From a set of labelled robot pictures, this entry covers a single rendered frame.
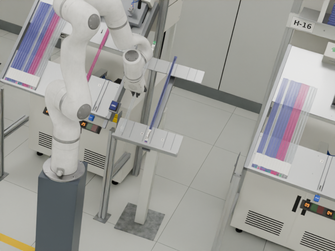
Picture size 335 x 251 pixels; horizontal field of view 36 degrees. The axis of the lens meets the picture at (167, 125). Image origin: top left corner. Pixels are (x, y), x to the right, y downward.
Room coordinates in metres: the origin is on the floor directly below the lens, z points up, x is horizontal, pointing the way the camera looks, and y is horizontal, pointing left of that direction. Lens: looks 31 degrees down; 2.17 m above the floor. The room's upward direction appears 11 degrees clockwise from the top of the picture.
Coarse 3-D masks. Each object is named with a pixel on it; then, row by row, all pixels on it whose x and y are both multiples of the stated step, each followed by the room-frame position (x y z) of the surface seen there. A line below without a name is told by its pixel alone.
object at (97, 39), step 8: (40, 0) 2.85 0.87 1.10; (48, 0) 2.84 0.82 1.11; (32, 16) 2.78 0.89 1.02; (104, 24) 2.72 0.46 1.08; (144, 24) 2.71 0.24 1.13; (64, 32) 2.70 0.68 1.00; (104, 32) 2.69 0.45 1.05; (136, 32) 2.68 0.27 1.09; (96, 40) 2.65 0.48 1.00; (112, 40) 2.65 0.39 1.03; (112, 48) 2.62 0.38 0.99; (128, 48) 2.61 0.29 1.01
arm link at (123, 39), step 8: (128, 24) 2.02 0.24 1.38; (112, 32) 1.99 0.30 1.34; (120, 32) 1.99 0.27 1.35; (128, 32) 2.02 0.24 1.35; (120, 40) 2.00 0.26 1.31; (128, 40) 2.02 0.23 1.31; (136, 40) 2.07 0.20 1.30; (144, 40) 2.11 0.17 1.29; (120, 48) 2.03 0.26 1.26; (144, 48) 2.14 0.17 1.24; (144, 56) 2.13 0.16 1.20; (152, 56) 2.17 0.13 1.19
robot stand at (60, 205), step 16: (48, 192) 1.76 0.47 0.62; (64, 192) 1.76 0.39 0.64; (80, 192) 1.84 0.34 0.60; (48, 208) 1.76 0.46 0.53; (64, 208) 1.76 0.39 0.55; (80, 208) 1.88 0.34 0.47; (48, 224) 1.76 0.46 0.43; (64, 224) 1.76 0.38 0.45; (80, 224) 1.92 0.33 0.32; (48, 240) 1.76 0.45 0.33; (64, 240) 1.76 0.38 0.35
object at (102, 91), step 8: (48, 64) 2.57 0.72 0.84; (56, 64) 2.56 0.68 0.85; (48, 72) 2.53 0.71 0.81; (56, 72) 2.53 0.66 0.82; (40, 80) 2.50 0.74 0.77; (48, 80) 2.50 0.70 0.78; (88, 80) 2.49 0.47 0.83; (96, 80) 2.49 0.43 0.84; (104, 80) 2.49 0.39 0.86; (40, 88) 2.47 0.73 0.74; (96, 88) 2.46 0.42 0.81; (104, 88) 2.45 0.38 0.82; (112, 88) 2.45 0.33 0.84; (96, 96) 2.42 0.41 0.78; (104, 96) 2.42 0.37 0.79; (112, 96) 2.42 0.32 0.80; (96, 104) 2.39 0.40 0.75; (104, 104) 2.39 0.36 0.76; (104, 112) 2.36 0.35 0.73
